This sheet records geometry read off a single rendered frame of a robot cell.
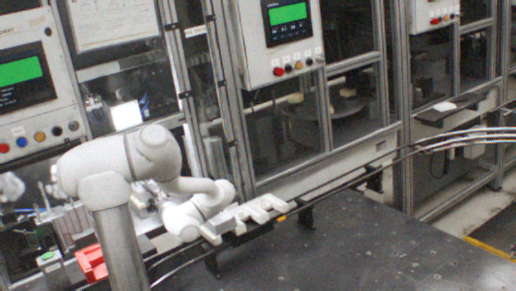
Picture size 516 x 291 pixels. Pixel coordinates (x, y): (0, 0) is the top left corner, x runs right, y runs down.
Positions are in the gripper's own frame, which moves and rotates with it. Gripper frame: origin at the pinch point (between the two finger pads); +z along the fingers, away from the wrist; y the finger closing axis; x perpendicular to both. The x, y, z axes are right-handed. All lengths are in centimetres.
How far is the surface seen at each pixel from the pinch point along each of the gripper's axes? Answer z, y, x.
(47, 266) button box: -27, 2, 49
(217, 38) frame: -11, 59, -39
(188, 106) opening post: -10.8, 35.2, -21.1
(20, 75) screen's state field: -14, 64, 36
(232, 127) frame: -11.7, 20.5, -38.7
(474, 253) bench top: -96, -29, -93
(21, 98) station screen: -14, 57, 38
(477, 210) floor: -22, -100, -218
